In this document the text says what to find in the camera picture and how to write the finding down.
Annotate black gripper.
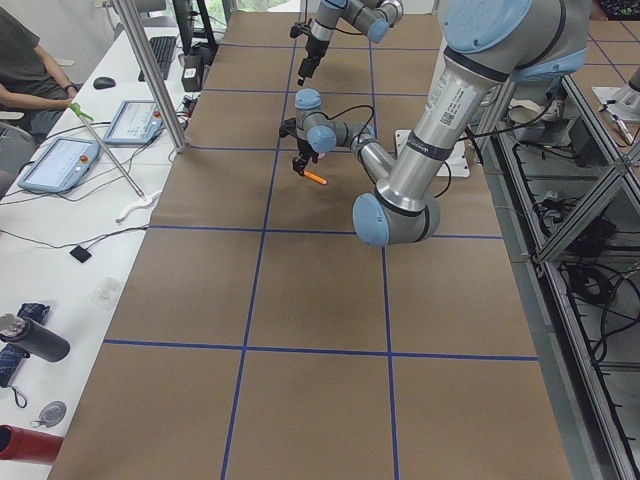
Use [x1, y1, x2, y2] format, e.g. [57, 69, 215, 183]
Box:
[292, 139, 319, 176]
[297, 37, 328, 85]

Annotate orange highlighter pen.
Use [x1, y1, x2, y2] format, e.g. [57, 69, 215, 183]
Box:
[303, 171, 327, 185]

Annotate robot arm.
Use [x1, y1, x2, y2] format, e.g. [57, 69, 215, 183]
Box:
[279, 1, 591, 247]
[290, 0, 404, 86]

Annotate black box with label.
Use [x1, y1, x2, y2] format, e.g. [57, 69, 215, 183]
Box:
[181, 55, 204, 92]

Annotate black keyboard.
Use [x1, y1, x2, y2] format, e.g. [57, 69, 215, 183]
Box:
[149, 36, 177, 80]

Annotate far teach pendant tablet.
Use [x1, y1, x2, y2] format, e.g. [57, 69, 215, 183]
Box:
[103, 100, 164, 146]

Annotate teach pendant tablet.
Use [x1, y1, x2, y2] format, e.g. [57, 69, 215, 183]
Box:
[18, 137, 101, 193]
[103, 100, 164, 146]

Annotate black computer mouse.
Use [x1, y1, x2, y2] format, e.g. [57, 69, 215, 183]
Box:
[92, 76, 116, 90]

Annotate near teach pendant tablet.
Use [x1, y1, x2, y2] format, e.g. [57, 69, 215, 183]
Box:
[18, 137, 101, 193]

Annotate small black square device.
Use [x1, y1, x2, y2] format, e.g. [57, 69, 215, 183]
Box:
[69, 245, 92, 263]

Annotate seated person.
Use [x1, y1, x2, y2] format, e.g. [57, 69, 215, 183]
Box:
[1, 10, 79, 144]

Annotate black water bottle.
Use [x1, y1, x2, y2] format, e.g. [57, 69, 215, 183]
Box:
[1, 314, 70, 363]

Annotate folded blue umbrella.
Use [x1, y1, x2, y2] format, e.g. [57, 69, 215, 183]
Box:
[0, 302, 52, 389]

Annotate round metal lid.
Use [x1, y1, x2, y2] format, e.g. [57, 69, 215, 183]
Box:
[38, 400, 67, 428]

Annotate red bottle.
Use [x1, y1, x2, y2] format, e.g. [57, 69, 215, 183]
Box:
[1, 425, 64, 465]

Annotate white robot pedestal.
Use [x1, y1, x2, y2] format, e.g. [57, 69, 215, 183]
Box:
[394, 129, 470, 178]

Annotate aluminium frame post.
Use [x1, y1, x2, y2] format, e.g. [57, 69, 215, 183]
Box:
[112, 0, 186, 154]

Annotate metal rod with green handle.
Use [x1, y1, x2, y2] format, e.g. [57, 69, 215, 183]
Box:
[68, 102, 151, 205]

